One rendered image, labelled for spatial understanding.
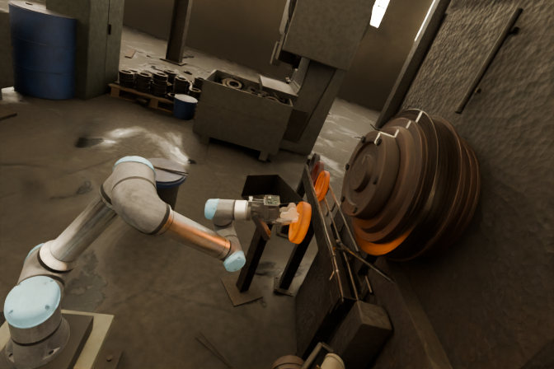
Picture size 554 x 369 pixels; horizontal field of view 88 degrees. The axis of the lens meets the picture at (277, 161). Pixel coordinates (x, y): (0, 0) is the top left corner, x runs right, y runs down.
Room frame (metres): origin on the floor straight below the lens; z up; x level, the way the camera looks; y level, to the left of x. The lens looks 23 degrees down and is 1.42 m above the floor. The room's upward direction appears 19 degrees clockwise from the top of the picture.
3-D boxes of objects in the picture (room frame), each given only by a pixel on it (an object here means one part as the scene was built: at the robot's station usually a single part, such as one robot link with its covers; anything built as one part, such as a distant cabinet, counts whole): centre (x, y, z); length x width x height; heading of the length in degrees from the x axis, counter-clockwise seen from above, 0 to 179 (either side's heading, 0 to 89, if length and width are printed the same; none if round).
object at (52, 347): (0.50, 0.51, 0.42); 0.15 x 0.15 x 0.10
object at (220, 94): (3.52, 0.60, 0.39); 1.03 x 0.83 x 0.79; 100
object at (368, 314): (0.63, -0.42, 0.68); 0.11 x 0.08 x 0.24; 96
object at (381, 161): (0.85, -0.28, 1.11); 0.28 x 0.06 x 0.28; 6
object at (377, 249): (0.86, -0.38, 1.11); 0.47 x 0.06 x 0.47; 6
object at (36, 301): (0.50, 0.51, 0.53); 0.13 x 0.12 x 0.14; 32
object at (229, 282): (1.30, -0.04, 0.36); 0.26 x 0.20 x 0.72; 41
